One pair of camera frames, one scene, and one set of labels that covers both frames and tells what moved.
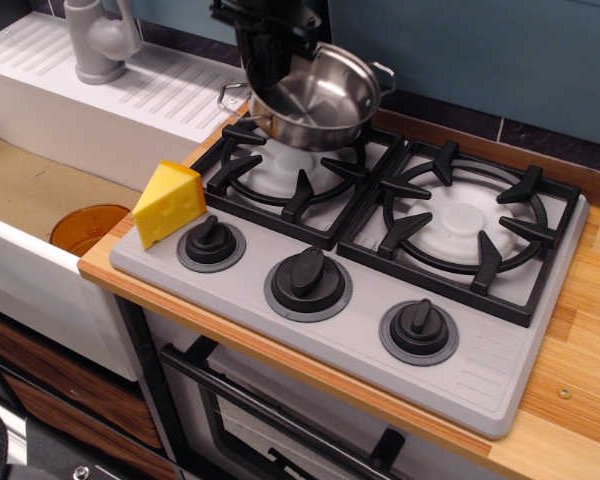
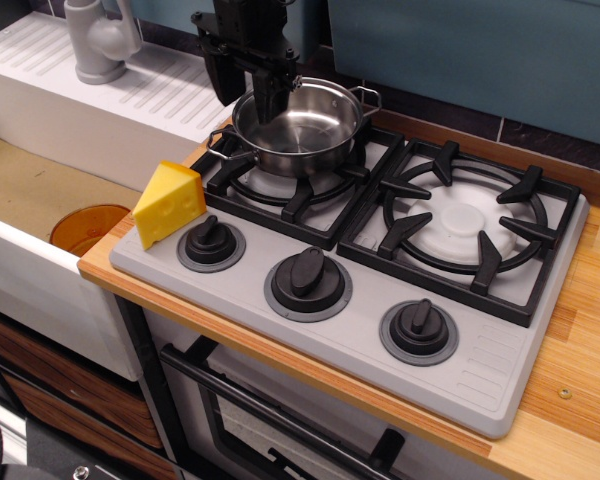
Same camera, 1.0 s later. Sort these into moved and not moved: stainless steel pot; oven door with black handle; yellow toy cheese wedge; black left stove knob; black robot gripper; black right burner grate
Moved: black robot gripper; stainless steel pot
Not moved: black left stove knob; oven door with black handle; yellow toy cheese wedge; black right burner grate
